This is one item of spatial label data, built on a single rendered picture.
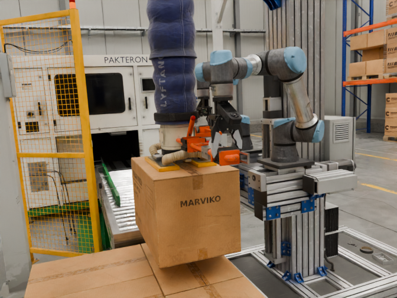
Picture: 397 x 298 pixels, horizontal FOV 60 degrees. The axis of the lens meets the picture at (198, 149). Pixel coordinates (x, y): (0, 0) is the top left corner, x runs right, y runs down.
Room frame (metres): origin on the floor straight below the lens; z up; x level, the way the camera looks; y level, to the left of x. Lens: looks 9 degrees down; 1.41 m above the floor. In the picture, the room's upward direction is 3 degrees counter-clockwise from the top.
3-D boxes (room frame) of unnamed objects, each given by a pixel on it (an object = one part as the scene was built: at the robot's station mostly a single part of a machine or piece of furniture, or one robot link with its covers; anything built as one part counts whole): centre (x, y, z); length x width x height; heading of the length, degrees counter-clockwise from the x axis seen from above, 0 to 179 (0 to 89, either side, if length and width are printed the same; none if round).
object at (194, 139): (1.51, 0.02, 1.20); 0.10 x 0.08 x 0.06; 110
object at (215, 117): (1.20, -0.09, 1.34); 0.09 x 0.08 x 0.12; 19
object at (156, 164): (1.71, 0.20, 1.10); 0.34 x 0.10 x 0.05; 20
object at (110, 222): (3.10, 0.91, 0.50); 2.31 x 0.05 x 0.19; 19
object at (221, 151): (1.17, -0.09, 1.20); 0.08 x 0.07 x 0.05; 20
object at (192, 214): (1.74, 0.11, 0.87); 0.60 x 0.40 x 0.40; 20
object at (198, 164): (1.77, 0.02, 1.10); 0.34 x 0.10 x 0.05; 20
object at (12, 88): (2.50, 1.33, 1.62); 0.20 x 0.05 x 0.30; 19
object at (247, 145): (2.30, -0.30, 1.09); 0.15 x 0.15 x 0.10
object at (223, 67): (1.19, -0.09, 1.50); 0.09 x 0.08 x 0.11; 140
